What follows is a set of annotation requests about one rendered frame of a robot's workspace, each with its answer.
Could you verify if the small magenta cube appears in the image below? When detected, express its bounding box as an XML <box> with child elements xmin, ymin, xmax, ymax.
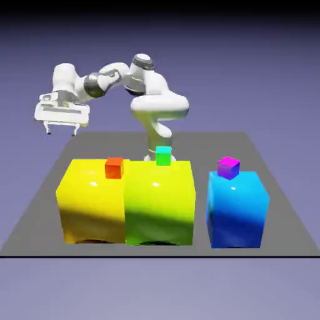
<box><xmin>216</xmin><ymin>156</ymin><xmax>241</xmax><ymax>181</ymax></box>

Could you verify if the small green cube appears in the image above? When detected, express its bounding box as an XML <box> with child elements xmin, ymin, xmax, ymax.
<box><xmin>155</xmin><ymin>146</ymin><xmax>173</xmax><ymax>167</ymax></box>

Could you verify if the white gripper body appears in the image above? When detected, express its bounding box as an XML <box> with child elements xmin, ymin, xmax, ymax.
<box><xmin>34</xmin><ymin>102</ymin><xmax>91</xmax><ymax>128</ymax></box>

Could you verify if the small orange cube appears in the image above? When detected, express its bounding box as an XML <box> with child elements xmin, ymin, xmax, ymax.
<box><xmin>104</xmin><ymin>156</ymin><xmax>124</xmax><ymax>180</ymax></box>

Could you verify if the large lime green box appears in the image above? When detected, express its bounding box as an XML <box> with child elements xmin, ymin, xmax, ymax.
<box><xmin>124</xmin><ymin>160</ymin><xmax>196</xmax><ymax>246</ymax></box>

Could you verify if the large blue box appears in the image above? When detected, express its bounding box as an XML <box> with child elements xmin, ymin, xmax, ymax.
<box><xmin>205</xmin><ymin>171</ymin><xmax>270</xmax><ymax>249</ymax></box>

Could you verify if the large yellow box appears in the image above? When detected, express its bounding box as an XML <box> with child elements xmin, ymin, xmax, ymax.
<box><xmin>55</xmin><ymin>158</ymin><xmax>131</xmax><ymax>244</ymax></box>

